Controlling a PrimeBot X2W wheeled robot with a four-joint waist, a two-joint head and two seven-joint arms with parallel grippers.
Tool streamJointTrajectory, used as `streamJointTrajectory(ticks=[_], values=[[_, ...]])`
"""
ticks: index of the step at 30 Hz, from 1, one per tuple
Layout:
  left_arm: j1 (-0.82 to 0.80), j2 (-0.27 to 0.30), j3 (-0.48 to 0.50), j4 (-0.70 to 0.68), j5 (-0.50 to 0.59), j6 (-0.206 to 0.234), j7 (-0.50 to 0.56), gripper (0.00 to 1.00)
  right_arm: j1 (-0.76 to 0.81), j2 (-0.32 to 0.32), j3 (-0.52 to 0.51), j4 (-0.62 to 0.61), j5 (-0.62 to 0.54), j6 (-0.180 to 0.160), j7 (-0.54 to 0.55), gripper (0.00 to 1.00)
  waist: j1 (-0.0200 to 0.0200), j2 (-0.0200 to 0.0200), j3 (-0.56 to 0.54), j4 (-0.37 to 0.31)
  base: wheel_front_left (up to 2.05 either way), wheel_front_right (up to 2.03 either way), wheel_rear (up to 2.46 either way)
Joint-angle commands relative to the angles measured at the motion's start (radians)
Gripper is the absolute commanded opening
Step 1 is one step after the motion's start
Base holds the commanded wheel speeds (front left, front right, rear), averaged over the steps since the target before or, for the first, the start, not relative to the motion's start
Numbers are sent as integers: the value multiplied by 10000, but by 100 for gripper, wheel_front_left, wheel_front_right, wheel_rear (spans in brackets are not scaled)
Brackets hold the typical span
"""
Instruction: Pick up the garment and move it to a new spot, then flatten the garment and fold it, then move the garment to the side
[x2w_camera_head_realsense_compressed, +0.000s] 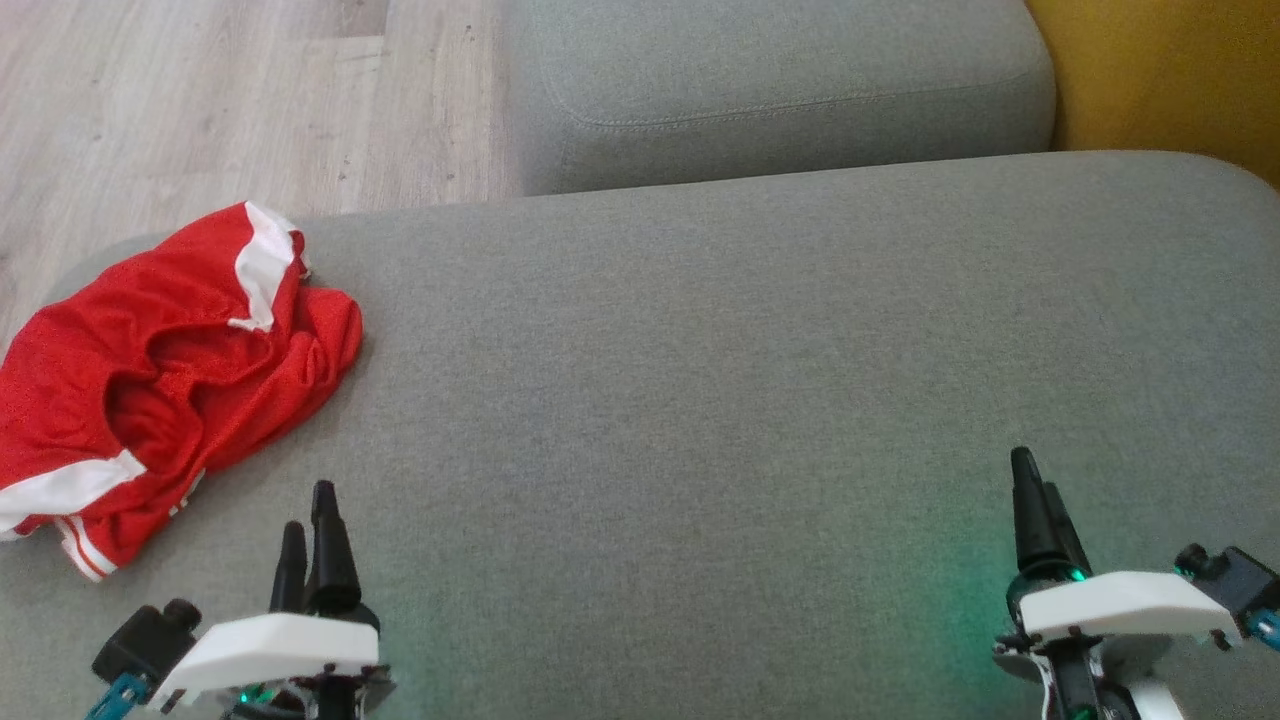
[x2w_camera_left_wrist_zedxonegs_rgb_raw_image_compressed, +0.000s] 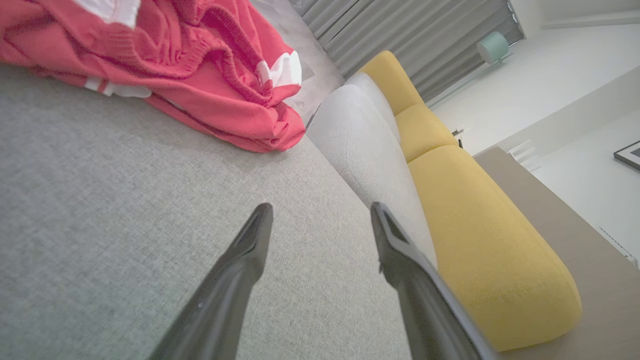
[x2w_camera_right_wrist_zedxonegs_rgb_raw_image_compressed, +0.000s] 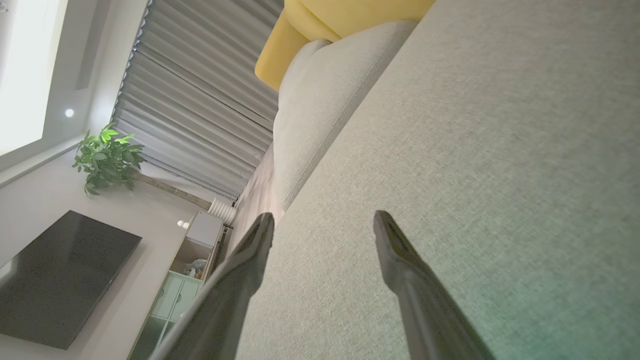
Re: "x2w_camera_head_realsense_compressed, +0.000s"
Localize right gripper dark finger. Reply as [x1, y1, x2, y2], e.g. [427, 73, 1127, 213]
[1045, 483, 1093, 581]
[1012, 447, 1063, 573]

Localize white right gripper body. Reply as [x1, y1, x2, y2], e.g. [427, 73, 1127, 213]
[995, 566, 1242, 681]

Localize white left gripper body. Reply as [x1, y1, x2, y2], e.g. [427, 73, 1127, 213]
[148, 603, 396, 720]

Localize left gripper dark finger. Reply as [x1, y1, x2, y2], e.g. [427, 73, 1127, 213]
[270, 521, 307, 613]
[305, 481, 362, 616]

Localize red shorts with white stripes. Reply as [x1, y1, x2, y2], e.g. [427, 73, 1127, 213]
[0, 200, 364, 583]

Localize large grey sofa seat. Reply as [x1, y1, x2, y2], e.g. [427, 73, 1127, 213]
[0, 150, 1280, 720]

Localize wide yellow sofa backrest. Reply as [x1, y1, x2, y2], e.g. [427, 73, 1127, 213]
[1022, 0, 1280, 191]

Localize grey sofa seat cushion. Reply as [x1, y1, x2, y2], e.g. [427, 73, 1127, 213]
[500, 0, 1058, 197]

